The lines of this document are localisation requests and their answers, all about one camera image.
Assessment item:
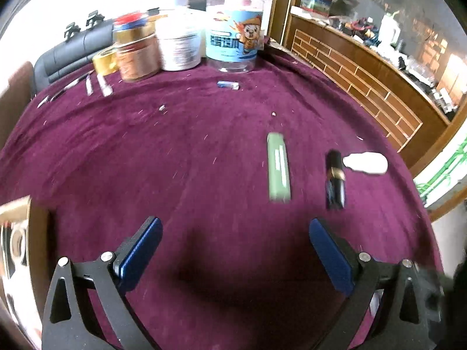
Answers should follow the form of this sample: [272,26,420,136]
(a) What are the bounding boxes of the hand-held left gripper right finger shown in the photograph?
[308,218,435,350]

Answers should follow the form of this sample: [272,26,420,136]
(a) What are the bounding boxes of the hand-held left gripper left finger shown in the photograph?
[41,216,163,350]

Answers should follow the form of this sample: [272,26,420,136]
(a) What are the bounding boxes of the small white bottle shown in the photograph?
[342,152,388,176]

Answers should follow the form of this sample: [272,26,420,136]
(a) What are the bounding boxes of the green lighter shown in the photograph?
[266,132,293,202]

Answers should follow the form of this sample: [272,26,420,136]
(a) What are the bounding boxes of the cardboard box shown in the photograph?
[0,196,50,350]

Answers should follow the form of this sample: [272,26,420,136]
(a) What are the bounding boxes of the black lipstick tube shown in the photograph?
[325,149,347,211]

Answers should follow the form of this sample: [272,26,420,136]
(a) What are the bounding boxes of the purple tablecloth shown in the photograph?
[0,49,444,350]

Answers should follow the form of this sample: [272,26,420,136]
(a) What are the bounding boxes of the silver tape roll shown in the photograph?
[9,225,29,267]

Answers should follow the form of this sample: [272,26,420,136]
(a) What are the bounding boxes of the green bamboo picture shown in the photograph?
[414,141,467,209]

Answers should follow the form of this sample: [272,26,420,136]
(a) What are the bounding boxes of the long white stick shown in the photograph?
[95,73,113,97]

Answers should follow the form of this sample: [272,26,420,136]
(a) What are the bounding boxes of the wooden cabinet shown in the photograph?
[268,0,467,223]

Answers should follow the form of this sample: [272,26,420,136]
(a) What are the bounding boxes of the metal tweezers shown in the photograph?
[50,71,94,101]

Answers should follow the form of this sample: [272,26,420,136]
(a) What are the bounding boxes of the yellow tape roll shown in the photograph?
[92,47,119,74]

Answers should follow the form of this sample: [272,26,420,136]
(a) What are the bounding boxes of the brown chair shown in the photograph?
[0,62,36,147]

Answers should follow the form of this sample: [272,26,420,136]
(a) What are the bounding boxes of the clutter on cabinet counter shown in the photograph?
[328,11,461,117]

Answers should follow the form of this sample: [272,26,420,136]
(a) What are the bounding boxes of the brown tape roll stack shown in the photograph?
[112,12,161,81]

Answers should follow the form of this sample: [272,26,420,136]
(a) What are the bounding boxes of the black leather sofa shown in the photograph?
[33,25,118,92]

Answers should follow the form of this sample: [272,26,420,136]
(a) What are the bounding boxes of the white labelled jar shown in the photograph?
[155,10,202,72]

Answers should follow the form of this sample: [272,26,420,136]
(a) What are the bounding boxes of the clear jar with blue label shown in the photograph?
[205,0,264,74]

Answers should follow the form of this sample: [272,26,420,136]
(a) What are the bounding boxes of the white jug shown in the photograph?
[377,10,402,50]

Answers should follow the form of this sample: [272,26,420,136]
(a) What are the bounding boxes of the black ornaments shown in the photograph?
[63,10,107,39]

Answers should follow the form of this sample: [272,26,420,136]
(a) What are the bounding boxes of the colourful boxes on shelf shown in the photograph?
[297,0,342,17]

